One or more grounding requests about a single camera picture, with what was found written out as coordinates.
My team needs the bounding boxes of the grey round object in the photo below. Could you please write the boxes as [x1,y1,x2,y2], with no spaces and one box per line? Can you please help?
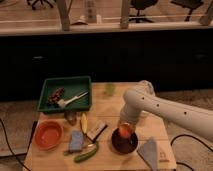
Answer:
[64,111,77,126]

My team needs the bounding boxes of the black cable left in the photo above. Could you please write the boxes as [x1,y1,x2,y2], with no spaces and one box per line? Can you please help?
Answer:
[0,118,32,171]

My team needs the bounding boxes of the office chair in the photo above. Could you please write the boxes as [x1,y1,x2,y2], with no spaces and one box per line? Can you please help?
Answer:
[129,0,158,23]

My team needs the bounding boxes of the dark grapes bunch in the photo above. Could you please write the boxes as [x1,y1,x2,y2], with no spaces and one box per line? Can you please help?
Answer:
[47,88,65,105]

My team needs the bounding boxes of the blue sponge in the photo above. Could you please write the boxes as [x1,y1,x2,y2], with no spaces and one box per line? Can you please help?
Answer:
[69,130,83,146]

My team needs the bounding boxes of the orange bowl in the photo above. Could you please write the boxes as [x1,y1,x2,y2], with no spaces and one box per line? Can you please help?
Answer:
[34,121,63,150]

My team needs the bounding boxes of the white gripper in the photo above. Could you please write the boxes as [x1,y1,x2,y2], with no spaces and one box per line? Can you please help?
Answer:
[119,104,141,126]

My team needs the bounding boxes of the green cucumber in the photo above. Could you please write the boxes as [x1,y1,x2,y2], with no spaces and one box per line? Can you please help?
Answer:
[74,142,99,163]

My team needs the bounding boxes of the grey cloth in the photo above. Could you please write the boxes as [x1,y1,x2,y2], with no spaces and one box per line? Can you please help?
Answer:
[137,137,157,171]

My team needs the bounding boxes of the green tray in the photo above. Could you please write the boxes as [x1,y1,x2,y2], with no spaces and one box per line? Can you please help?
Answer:
[38,76,92,114]

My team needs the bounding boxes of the purple bowl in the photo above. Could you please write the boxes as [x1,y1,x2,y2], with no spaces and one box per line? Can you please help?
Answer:
[111,129,138,154]

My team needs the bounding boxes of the yellow banana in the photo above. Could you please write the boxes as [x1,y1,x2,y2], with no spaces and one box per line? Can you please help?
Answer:
[80,113,88,134]

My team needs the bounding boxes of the metal spoon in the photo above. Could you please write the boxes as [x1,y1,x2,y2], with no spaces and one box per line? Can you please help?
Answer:
[63,143,95,156]

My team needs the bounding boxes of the red apple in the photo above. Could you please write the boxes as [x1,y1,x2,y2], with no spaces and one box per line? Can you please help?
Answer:
[118,123,131,138]

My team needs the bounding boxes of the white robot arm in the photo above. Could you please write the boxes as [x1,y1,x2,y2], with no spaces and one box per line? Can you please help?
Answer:
[120,80,213,142]

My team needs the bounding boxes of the black cable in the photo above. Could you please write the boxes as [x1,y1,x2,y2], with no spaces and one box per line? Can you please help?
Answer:
[170,133,213,171]
[0,118,32,171]

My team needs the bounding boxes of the black cable right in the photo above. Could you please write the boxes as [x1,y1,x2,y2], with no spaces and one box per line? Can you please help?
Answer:
[170,133,213,171]

